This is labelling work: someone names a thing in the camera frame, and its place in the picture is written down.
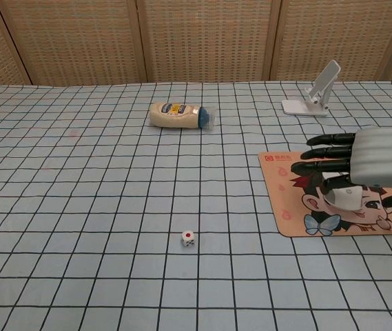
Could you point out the white folding phone stand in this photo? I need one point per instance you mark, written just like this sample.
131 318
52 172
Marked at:
302 107

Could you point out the orange cartoon girl mouse pad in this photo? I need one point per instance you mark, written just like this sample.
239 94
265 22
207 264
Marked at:
285 207

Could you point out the white computer mouse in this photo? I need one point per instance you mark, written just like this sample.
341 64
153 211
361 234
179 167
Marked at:
345 198

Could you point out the blue checkered tablecloth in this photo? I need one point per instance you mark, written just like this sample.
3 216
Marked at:
78 207

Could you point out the small white die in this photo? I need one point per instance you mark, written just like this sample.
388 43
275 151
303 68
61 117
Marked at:
188 238

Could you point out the woven bamboo folding screen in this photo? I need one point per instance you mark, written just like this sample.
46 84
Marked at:
199 38

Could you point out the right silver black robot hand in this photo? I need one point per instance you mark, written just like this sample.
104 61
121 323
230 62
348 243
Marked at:
385 155

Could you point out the mayonnaise squeeze bottle blue cap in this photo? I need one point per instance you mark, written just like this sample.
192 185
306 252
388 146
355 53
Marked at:
175 117

